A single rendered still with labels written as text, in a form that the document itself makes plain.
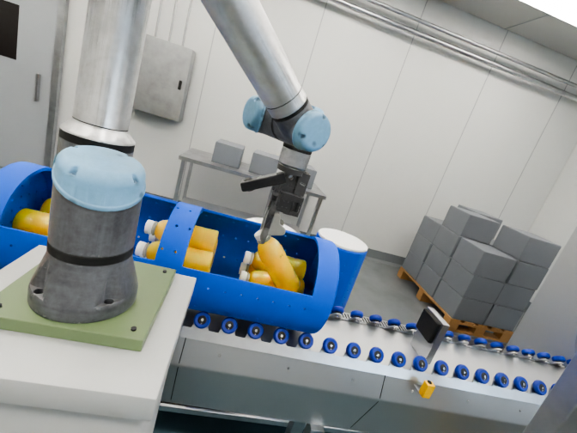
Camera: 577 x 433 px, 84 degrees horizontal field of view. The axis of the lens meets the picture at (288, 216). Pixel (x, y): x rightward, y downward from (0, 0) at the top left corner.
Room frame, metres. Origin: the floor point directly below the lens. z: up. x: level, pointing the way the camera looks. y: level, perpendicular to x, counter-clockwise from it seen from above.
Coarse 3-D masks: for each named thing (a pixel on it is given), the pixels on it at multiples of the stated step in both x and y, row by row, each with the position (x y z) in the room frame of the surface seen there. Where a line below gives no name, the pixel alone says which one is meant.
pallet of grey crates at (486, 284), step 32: (448, 224) 3.75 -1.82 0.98; (480, 224) 3.52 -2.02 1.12; (416, 256) 4.04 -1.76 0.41; (448, 256) 3.53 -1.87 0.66; (480, 256) 3.12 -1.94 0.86; (512, 256) 3.27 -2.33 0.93; (544, 256) 3.23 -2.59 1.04; (448, 288) 3.32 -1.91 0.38; (480, 288) 3.12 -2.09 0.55; (512, 288) 3.20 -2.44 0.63; (448, 320) 3.10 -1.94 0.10; (480, 320) 3.16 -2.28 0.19; (512, 320) 3.24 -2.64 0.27
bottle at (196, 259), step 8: (144, 248) 0.75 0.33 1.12; (152, 248) 0.75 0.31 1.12; (192, 248) 0.79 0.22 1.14; (144, 256) 0.75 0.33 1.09; (152, 256) 0.74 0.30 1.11; (192, 256) 0.76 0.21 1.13; (200, 256) 0.77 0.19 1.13; (208, 256) 0.78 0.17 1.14; (184, 264) 0.75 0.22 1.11; (192, 264) 0.75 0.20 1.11; (200, 264) 0.76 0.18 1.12; (208, 264) 0.76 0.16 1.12
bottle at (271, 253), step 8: (272, 240) 0.81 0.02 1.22; (264, 248) 0.79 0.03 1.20; (272, 248) 0.79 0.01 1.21; (280, 248) 0.81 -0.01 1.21; (264, 256) 0.79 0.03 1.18; (272, 256) 0.79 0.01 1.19; (280, 256) 0.80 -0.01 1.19; (264, 264) 0.80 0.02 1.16; (272, 264) 0.79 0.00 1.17; (280, 264) 0.79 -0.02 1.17; (288, 264) 0.81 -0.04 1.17; (272, 272) 0.79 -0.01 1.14; (280, 272) 0.79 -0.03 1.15; (288, 272) 0.80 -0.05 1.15; (272, 280) 0.81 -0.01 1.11; (280, 280) 0.80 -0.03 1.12; (288, 280) 0.80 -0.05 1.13; (296, 280) 0.82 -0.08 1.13; (280, 288) 0.80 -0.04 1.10; (288, 288) 0.80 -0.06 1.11; (296, 288) 0.81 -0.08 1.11
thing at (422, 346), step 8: (424, 312) 1.01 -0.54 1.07; (432, 312) 1.00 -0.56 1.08; (424, 320) 0.99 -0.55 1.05; (432, 320) 0.96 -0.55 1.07; (440, 320) 0.95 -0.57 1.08; (424, 328) 0.97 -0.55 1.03; (432, 328) 0.94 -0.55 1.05; (440, 328) 0.93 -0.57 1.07; (416, 336) 1.01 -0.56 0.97; (424, 336) 0.96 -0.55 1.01; (432, 336) 0.93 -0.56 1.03; (440, 336) 0.93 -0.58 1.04; (416, 344) 1.00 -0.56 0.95; (424, 344) 0.96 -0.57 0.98; (432, 344) 0.93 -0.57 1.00; (416, 352) 0.98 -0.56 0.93; (424, 352) 0.95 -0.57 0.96; (432, 352) 0.93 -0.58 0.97
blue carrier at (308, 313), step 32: (0, 192) 0.66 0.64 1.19; (32, 192) 0.81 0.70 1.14; (0, 224) 0.63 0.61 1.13; (192, 224) 0.76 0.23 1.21; (224, 224) 0.96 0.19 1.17; (256, 224) 0.93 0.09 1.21; (0, 256) 0.63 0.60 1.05; (160, 256) 0.69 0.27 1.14; (320, 256) 0.83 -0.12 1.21; (224, 288) 0.72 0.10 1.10; (256, 288) 0.73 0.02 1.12; (320, 288) 0.77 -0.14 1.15; (256, 320) 0.77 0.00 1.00; (288, 320) 0.76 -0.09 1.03; (320, 320) 0.77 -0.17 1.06
